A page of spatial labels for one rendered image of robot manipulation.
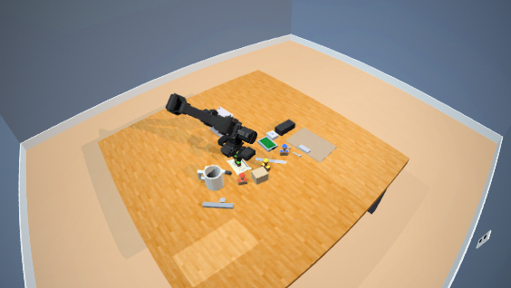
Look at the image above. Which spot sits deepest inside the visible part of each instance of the white cylinder with black cap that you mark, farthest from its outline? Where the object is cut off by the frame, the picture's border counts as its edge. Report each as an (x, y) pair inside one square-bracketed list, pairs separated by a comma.
[(226, 172)]

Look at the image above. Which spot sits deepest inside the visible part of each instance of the red-handled fail stamp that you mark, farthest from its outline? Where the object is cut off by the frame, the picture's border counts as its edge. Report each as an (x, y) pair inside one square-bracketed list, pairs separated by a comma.
[(242, 179)]

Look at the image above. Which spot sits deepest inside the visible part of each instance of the white taped card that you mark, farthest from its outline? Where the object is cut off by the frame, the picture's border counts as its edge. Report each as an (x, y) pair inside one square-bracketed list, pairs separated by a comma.
[(244, 167)]

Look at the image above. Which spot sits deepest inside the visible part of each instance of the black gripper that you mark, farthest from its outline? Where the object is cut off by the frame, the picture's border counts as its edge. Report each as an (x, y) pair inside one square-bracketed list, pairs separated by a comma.
[(245, 153)]

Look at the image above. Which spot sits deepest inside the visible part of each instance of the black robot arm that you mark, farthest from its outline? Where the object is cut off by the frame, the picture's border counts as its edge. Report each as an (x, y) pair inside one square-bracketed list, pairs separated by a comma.
[(224, 125)]

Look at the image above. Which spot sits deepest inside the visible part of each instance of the beige cube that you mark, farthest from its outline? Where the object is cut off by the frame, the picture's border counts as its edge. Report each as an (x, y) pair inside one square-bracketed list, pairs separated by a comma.
[(259, 175)]

